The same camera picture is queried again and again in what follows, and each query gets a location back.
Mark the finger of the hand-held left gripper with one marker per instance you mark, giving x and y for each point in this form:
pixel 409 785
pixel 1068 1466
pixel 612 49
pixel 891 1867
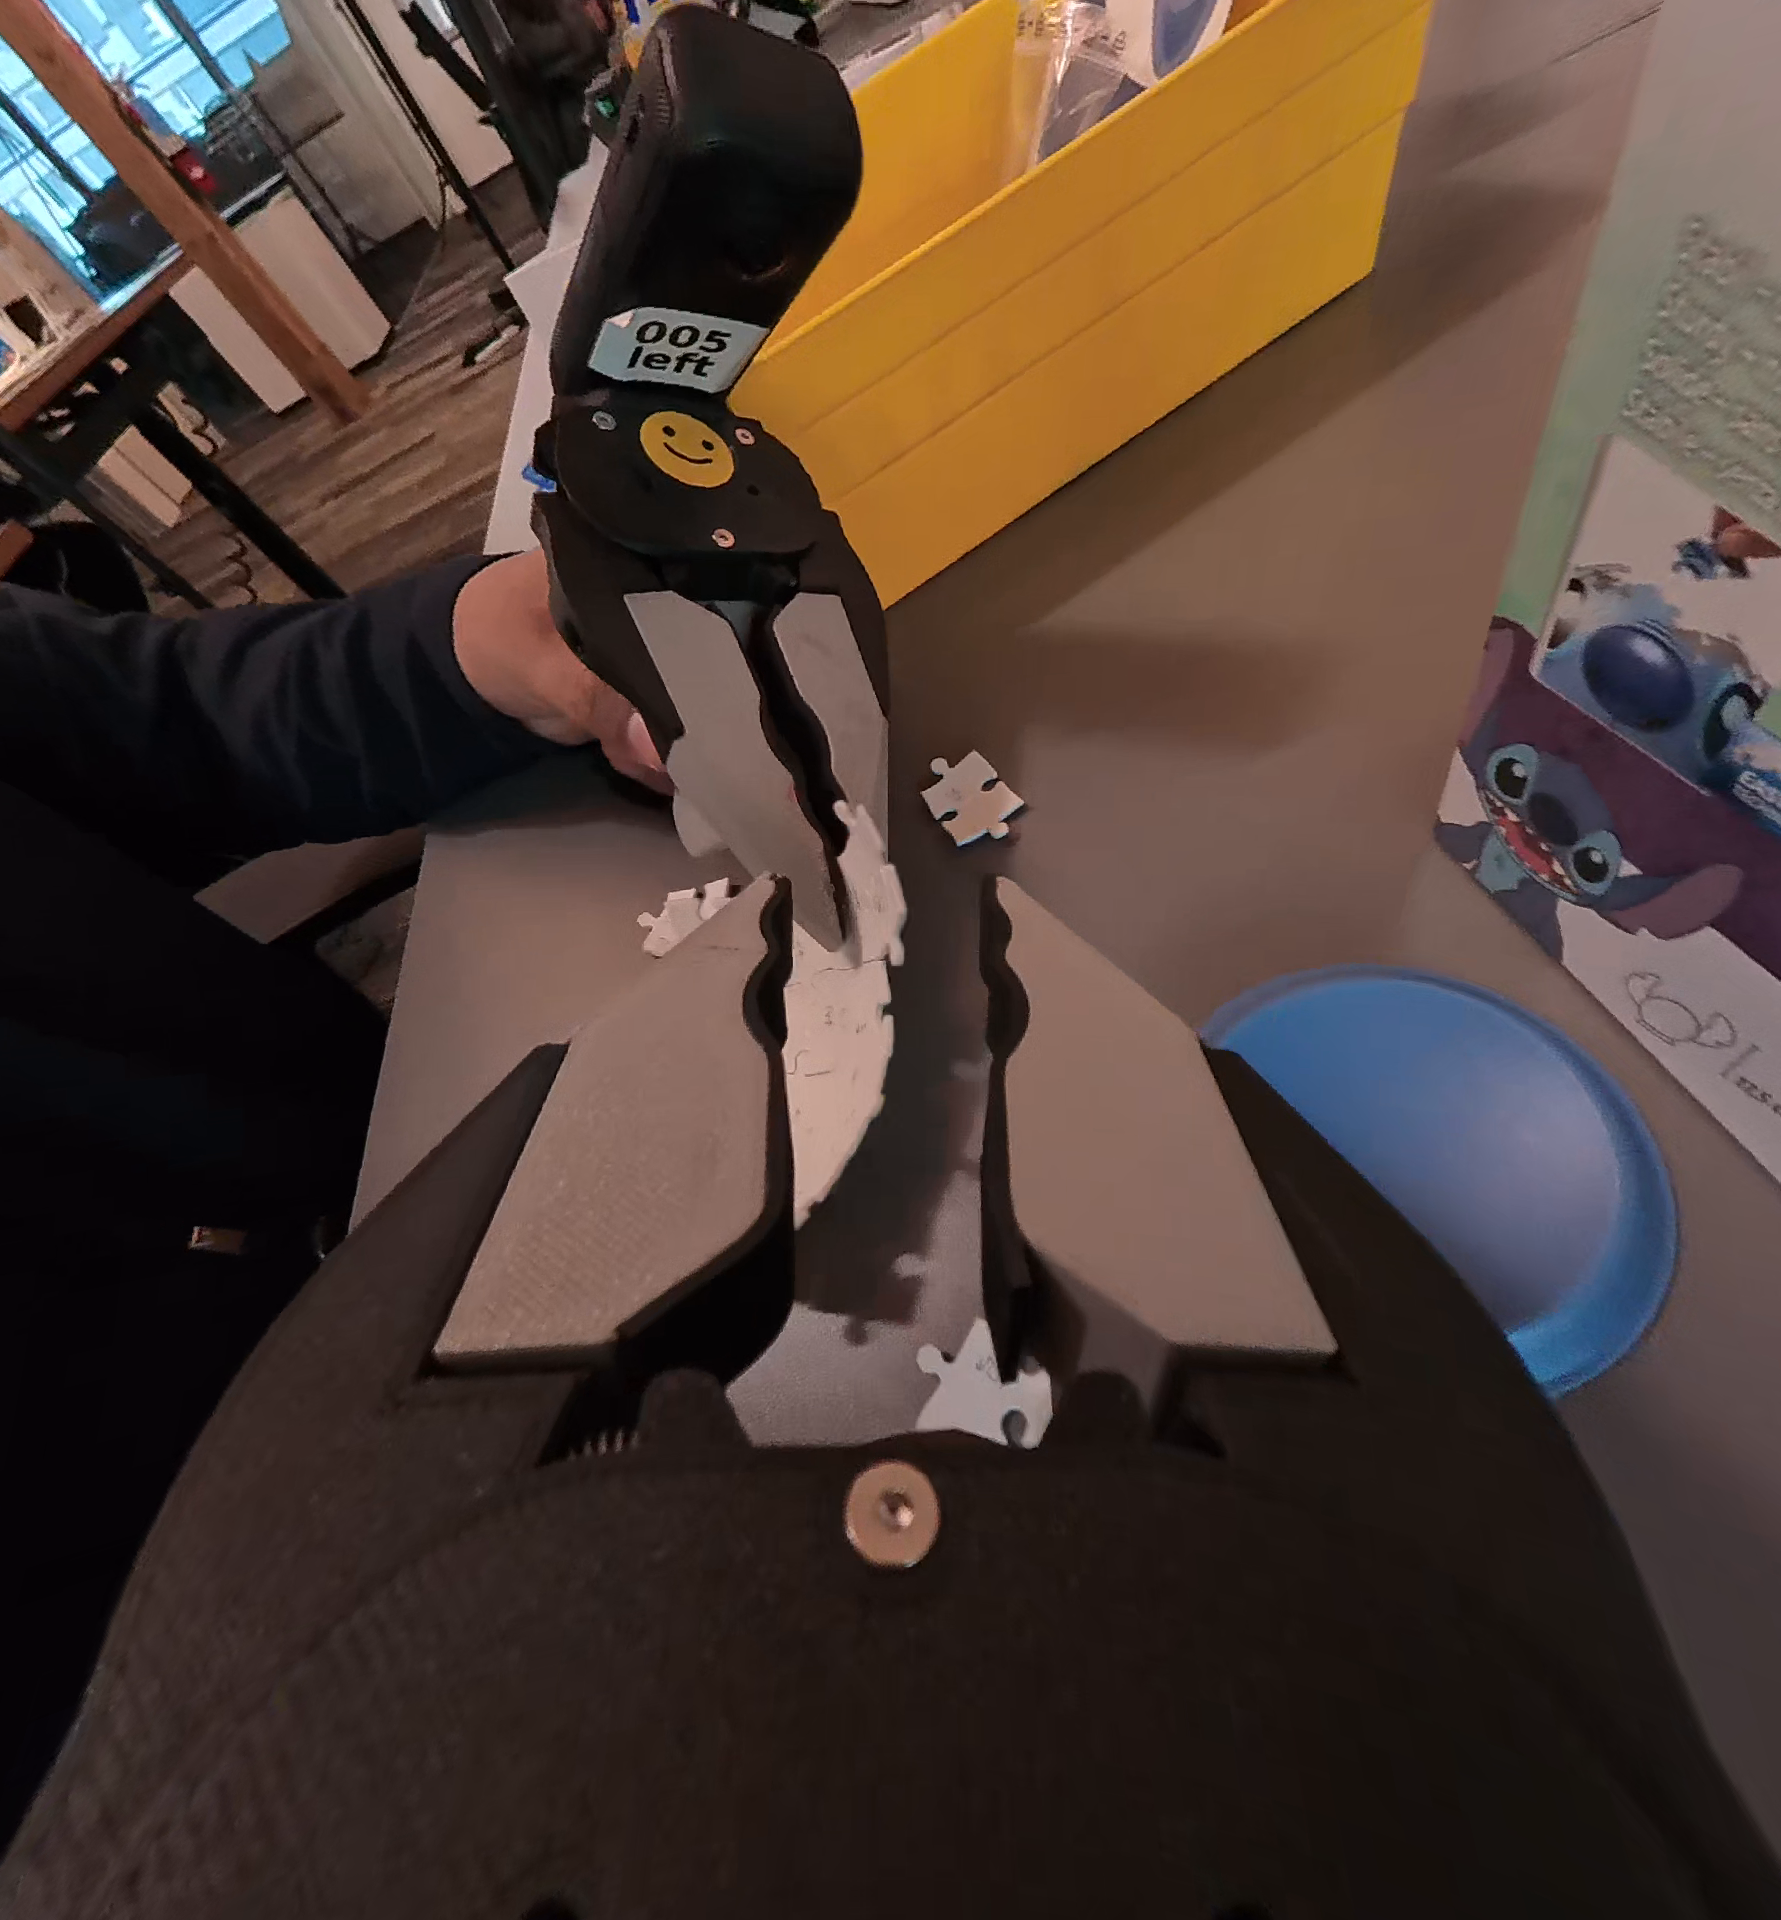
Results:
pixel 725 720
pixel 838 689

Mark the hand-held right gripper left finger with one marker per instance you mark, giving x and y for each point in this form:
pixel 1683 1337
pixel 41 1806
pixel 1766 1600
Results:
pixel 635 1186

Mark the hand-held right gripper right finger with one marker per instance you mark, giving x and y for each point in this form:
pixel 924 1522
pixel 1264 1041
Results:
pixel 1159 1201

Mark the joined white puzzle pieces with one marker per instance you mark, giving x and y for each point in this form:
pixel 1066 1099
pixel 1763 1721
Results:
pixel 980 1394

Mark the assembled curved puzzle section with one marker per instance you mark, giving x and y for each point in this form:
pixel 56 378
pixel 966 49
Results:
pixel 845 1019

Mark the yellow plastic bin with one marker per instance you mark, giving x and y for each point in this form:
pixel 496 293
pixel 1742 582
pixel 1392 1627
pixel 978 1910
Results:
pixel 1101 300

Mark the person's left forearm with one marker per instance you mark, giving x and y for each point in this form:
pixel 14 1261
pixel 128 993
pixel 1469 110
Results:
pixel 200 706

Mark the single white puzzle piece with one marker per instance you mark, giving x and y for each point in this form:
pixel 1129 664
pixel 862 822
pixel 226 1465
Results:
pixel 973 793

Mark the blue round ball stand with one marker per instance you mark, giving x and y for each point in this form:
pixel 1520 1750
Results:
pixel 1459 1169

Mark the cartoon printed puzzle box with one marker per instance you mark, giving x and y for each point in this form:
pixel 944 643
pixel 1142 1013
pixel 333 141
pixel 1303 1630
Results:
pixel 1654 599

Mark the person's left hand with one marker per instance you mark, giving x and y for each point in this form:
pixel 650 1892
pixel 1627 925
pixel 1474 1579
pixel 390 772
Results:
pixel 530 661

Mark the black tripod stand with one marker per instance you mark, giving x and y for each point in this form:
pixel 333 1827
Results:
pixel 440 135

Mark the white cabinet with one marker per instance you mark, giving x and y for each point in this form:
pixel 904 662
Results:
pixel 289 300

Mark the white paper sheet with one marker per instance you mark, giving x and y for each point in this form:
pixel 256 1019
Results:
pixel 1182 29

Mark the wooden post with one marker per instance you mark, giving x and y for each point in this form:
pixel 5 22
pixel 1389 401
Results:
pixel 185 209

